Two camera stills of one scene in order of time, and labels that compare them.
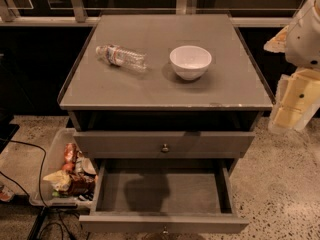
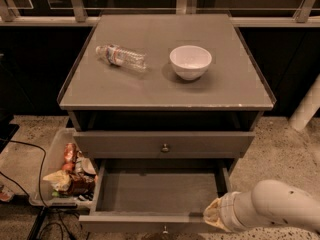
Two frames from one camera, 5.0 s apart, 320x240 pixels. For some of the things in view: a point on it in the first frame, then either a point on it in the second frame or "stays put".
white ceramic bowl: (190, 62) stays put
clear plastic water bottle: (120, 56) stays put
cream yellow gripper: (304, 42) to (227, 208)
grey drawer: (163, 196) stays put
